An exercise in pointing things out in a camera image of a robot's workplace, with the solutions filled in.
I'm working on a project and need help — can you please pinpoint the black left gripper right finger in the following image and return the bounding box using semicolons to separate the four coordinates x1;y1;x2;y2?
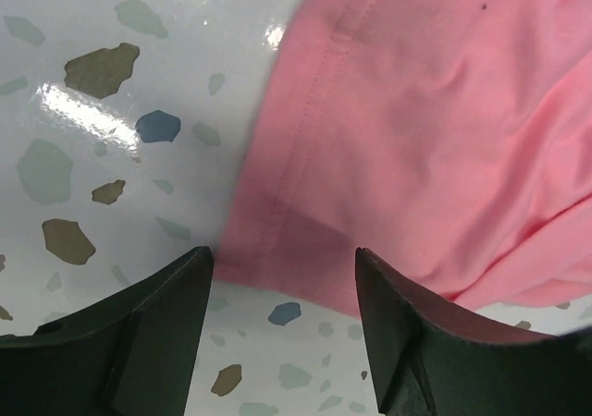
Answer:
355;248;591;415

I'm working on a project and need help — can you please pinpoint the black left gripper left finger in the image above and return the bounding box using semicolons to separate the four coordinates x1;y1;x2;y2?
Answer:
1;247;213;415

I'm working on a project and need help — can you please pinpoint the pink t-shirt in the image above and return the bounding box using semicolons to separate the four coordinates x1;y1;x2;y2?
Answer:
215;0;591;315

